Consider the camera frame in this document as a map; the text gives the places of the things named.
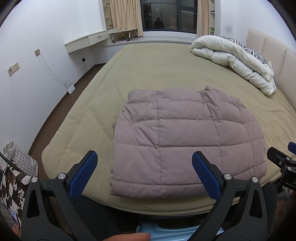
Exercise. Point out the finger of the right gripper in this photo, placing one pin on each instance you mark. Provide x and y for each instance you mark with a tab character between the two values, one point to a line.
292	147
276	156

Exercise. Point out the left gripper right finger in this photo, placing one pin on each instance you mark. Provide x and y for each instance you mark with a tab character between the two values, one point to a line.
239	212

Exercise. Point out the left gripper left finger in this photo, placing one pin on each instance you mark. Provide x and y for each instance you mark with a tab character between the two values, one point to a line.
38	218

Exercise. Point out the mauve quilted down jacket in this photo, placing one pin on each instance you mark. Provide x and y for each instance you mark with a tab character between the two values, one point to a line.
158	131

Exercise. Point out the left hand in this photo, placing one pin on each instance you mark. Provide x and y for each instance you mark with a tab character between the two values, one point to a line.
140	236

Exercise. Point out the cow pattern fabric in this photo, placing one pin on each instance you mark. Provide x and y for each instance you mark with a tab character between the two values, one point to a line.
14	185

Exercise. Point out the checkered white fabric bag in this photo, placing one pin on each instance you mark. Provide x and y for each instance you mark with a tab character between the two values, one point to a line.
21	159

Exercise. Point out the white folded duvet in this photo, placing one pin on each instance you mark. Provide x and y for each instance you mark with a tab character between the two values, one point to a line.
228	54

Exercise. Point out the beige padded headboard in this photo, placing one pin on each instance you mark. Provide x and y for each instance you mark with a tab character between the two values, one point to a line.
282	59

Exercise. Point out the olive green bed sheet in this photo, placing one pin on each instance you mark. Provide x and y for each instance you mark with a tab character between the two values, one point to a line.
89	125

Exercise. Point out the zebra pattern pillow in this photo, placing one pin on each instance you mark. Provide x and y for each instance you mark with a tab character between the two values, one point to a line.
247	49

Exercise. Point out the white wifi router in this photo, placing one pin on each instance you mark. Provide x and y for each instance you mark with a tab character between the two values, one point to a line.
69	86

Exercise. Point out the beige right curtain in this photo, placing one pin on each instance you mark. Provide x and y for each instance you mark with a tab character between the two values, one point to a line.
203	17

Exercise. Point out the dark window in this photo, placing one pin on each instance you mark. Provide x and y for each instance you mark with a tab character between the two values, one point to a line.
169	15

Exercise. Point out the folding lap table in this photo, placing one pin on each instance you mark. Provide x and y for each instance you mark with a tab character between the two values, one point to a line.
118	36

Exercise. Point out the white wall socket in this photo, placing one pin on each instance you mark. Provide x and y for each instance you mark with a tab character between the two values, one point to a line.
37	52

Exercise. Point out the white wall desk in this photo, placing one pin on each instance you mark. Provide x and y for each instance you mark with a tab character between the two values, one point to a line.
88	40

